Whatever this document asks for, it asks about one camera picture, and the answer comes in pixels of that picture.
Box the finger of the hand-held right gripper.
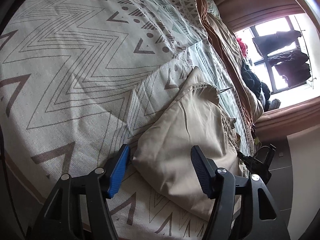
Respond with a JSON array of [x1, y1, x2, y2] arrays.
[[261, 144, 277, 184], [236, 151, 262, 175]]

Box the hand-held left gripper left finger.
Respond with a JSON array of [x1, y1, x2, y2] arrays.
[[31, 144, 130, 240]]

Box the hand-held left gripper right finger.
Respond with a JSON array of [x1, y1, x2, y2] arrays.
[[190, 145, 292, 240]]

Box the beige jacket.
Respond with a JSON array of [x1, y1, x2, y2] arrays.
[[131, 66, 250, 222]]

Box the black clothes pile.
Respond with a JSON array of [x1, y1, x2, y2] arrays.
[[241, 62, 272, 103]]

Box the pink curtain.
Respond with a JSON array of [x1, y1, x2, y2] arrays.
[[215, 0, 308, 32], [255, 96, 320, 136]]

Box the dark hanging garment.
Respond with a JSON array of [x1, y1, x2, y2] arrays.
[[274, 60, 312, 88]]

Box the window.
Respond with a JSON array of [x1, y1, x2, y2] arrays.
[[235, 15, 314, 110]]

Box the pink cloth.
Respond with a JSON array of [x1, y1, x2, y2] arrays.
[[236, 37, 248, 58]]

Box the dark hanging jacket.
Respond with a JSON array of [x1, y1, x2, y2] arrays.
[[252, 30, 302, 56]]

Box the bed with patterned sheet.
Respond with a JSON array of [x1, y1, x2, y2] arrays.
[[0, 0, 263, 240]]

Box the brown duvet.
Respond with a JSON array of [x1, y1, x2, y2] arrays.
[[184, 0, 265, 130]]

